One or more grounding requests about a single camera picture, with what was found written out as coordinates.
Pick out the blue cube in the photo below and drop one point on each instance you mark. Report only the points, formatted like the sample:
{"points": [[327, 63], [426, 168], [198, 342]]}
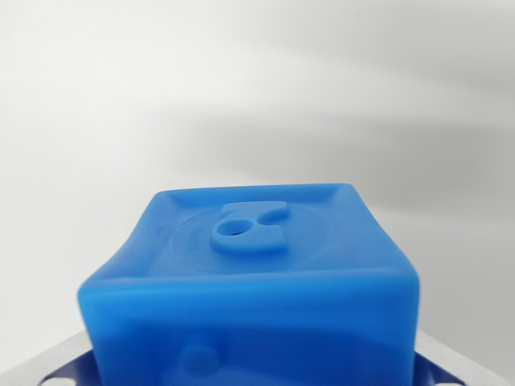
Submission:
{"points": [[249, 305]]}

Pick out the black padded gripper right finger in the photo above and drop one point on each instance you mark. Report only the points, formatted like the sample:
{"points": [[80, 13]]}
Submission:
{"points": [[450, 368]]}

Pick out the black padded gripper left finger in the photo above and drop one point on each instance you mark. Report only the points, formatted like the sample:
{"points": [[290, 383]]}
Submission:
{"points": [[52, 368]]}

